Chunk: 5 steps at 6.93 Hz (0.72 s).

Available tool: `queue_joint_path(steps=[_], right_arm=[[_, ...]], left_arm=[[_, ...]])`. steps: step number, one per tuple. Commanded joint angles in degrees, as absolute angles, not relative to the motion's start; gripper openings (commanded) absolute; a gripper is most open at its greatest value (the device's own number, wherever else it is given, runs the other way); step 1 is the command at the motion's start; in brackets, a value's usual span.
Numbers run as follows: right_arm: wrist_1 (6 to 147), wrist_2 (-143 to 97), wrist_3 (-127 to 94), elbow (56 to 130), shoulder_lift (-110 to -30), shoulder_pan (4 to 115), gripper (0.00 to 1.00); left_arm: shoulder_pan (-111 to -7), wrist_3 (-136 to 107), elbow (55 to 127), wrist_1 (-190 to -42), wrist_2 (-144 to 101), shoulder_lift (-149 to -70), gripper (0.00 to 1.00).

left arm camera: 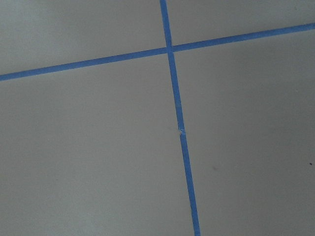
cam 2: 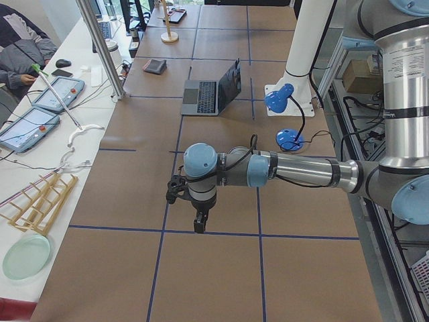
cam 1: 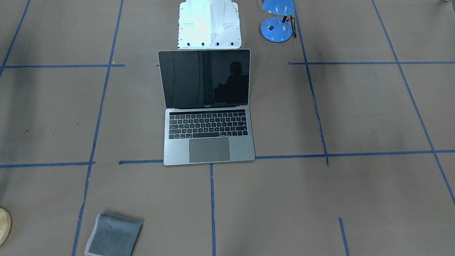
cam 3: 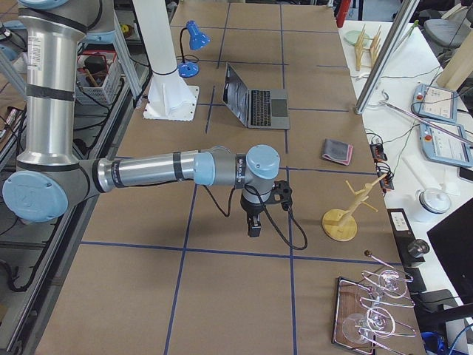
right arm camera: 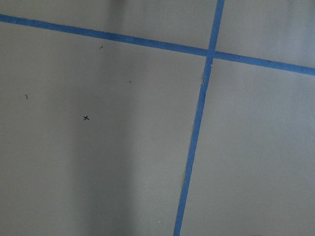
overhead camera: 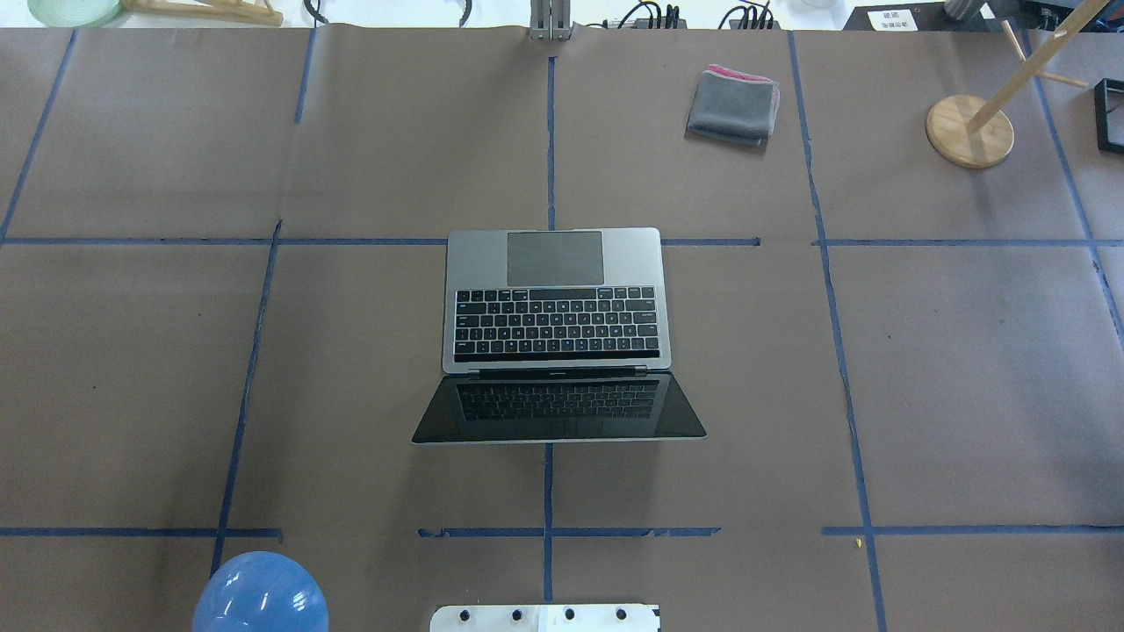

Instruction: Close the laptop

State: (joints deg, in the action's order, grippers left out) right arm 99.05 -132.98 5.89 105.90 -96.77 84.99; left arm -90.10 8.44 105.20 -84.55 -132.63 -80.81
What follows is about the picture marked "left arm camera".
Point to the crossing blue tape strip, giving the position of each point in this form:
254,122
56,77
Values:
179,117

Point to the long blue tape strip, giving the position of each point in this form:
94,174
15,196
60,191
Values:
158,51

